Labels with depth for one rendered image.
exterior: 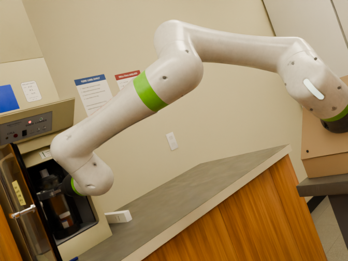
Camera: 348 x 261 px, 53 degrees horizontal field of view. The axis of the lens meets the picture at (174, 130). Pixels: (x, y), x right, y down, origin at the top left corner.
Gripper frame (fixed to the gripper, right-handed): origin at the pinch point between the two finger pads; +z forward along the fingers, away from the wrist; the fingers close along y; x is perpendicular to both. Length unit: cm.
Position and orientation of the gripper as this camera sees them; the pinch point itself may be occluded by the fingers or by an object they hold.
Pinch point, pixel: (52, 191)
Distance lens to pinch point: 145.9
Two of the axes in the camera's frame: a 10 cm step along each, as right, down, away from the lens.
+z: -6.6, 2.4, 7.1
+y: -6.6, 2.7, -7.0
